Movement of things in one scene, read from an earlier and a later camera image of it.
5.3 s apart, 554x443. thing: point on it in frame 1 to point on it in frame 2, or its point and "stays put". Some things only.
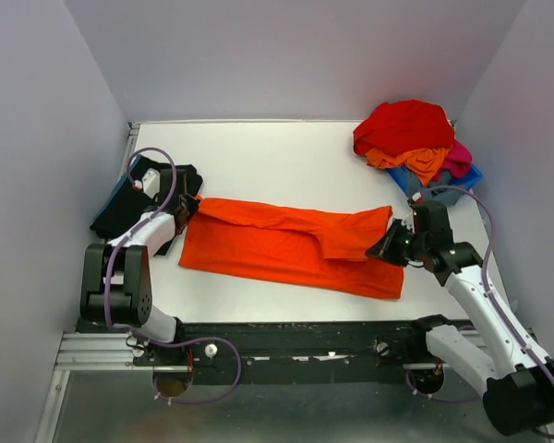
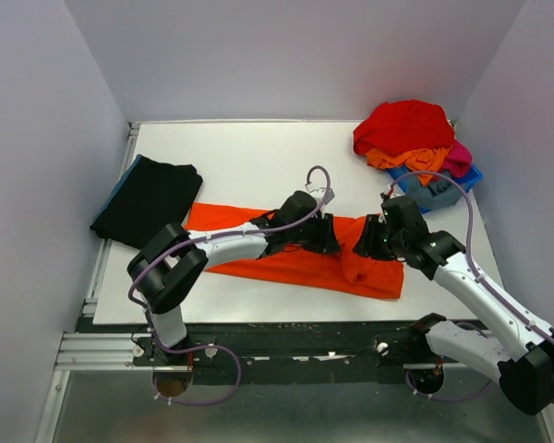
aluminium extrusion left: (98, 352) stays put
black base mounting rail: (333, 352) stays put
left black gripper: (193, 203) to (327, 242)
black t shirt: (131, 199) stays put
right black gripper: (384, 248) to (366, 245)
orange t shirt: (318, 246) stays put
